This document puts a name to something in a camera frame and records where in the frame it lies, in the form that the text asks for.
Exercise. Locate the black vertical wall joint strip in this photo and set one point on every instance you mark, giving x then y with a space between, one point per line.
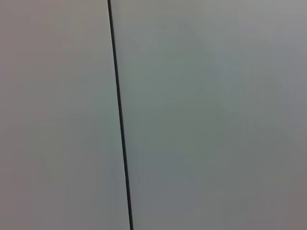
120 115

